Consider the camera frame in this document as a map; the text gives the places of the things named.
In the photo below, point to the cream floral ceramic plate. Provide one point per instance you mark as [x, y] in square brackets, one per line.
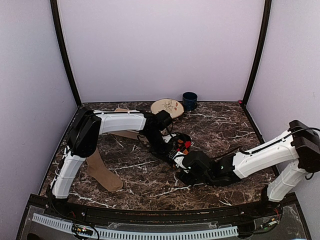
[172, 106]

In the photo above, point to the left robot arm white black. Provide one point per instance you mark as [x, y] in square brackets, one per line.
[82, 140]

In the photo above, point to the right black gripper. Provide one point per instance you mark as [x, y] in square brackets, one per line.
[186, 179]

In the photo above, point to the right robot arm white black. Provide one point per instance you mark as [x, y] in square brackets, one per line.
[299, 145]

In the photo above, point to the wooden compartment tray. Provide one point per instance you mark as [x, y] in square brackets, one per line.
[131, 134]

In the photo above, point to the black frame post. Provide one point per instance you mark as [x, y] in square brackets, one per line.
[63, 52]
[258, 53]

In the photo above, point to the plain brown sock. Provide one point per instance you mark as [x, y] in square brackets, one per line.
[97, 170]

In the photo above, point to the right black frame post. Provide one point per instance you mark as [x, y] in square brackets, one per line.
[258, 53]

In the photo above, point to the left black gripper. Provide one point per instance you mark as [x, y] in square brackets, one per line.
[164, 153]

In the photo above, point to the argyle black red orange sock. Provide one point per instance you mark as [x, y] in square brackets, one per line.
[182, 143]

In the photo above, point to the dark blue mug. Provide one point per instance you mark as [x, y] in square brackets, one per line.
[189, 101]

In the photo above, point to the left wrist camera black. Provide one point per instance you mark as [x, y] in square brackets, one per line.
[164, 119]

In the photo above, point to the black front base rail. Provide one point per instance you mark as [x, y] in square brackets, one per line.
[102, 216]

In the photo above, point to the left black frame post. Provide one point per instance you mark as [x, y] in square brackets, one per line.
[63, 52]

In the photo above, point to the white slotted cable duct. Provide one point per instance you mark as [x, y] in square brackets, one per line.
[86, 232]

